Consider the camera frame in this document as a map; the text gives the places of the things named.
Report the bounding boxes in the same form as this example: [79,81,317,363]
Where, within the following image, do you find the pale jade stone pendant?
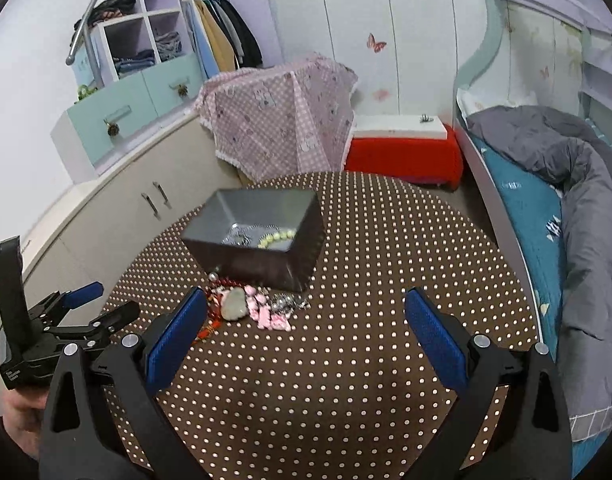
[220,287,248,322]

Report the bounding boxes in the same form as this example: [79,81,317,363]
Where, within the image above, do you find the pink charm jewelry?
[244,285,292,332]

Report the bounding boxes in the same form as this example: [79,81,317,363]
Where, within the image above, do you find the silver chain jewelry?
[221,226,263,247]

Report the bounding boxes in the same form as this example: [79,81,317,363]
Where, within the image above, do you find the grey metal jewelry box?
[181,188,325,292]

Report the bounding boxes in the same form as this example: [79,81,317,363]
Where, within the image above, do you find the pale green bead bracelet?
[256,228,297,250]

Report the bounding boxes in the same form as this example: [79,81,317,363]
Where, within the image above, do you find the person left hand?
[2,388,49,460]

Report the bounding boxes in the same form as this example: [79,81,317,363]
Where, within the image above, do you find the beige low cabinet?
[22,118,241,306]

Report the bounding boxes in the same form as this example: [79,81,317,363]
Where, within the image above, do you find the grey duvet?
[466,105,612,442]

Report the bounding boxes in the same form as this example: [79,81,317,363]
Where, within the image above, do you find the mint drawer stair unit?
[51,54,205,184]

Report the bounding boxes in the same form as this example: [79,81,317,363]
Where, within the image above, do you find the small green plant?
[77,84,98,102]

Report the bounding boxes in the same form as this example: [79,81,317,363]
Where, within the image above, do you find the brown polka dot tablecloth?
[101,169,546,480]

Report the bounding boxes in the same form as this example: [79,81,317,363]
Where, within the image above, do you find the teal bed sheet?
[468,134,602,480]

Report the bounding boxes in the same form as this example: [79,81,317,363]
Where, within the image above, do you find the pink checkered cloth cover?
[194,55,358,182]

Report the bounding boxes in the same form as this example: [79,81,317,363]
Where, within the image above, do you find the folded jeans in cubby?
[113,32,182,77]

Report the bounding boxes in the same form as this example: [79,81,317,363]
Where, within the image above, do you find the lilac cubby shelf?
[66,0,283,89]

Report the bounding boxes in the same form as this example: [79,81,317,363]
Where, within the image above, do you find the metal stair handrail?
[65,0,98,66]

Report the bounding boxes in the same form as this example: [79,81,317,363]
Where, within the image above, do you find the hanging clothes row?
[180,0,263,79]

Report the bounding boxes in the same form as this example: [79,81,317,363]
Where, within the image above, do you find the folded dark clothes pile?
[87,0,137,27]

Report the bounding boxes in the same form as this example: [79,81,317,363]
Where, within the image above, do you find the red storage bench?
[345,115,464,191]

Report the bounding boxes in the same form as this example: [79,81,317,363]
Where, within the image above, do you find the white wardrobe with butterflies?
[269,0,486,122]

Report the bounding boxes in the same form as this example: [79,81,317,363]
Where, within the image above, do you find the mint green bunk bed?
[452,0,612,361]

